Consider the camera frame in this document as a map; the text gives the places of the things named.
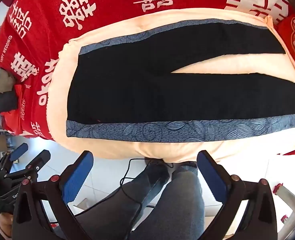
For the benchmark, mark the black garment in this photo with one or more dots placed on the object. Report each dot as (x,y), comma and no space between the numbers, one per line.
(3,102)

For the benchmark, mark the black pants with blue stripes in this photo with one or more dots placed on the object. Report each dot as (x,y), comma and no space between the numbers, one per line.
(150,92)

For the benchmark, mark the person's leg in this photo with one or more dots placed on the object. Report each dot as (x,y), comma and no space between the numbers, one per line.
(142,187)
(182,205)

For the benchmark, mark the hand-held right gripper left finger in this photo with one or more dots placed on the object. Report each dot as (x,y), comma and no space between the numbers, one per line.
(75,180)

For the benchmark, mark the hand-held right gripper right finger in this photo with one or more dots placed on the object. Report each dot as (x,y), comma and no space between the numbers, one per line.
(210,177)

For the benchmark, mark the person's left leg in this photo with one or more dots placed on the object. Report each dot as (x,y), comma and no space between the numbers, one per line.
(142,187)

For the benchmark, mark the person's left shoe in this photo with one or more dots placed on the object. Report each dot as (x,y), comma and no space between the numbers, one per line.
(157,165)

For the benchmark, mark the cardboard piece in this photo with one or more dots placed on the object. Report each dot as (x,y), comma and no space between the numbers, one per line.
(81,203)

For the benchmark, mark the red printed blanket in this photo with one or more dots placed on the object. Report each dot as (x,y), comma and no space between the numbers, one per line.
(100,10)

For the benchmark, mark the person's right shoe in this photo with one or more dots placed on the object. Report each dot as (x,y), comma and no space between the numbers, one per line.
(187,166)

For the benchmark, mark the peach blanket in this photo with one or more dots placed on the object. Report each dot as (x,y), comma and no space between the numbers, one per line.
(250,66)

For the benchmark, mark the person's shoe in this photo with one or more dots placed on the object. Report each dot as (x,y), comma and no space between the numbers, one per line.
(157,165)
(187,166)

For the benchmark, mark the person's right leg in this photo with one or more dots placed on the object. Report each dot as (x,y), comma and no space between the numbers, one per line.
(182,205)

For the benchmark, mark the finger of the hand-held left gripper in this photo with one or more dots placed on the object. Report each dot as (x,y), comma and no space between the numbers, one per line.
(38,161)
(18,152)

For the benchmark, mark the red patterned cushion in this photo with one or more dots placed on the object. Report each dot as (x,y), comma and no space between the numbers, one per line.
(285,37)

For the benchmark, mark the metal frame with red caps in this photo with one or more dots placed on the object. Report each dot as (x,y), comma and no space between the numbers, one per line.
(287,195)

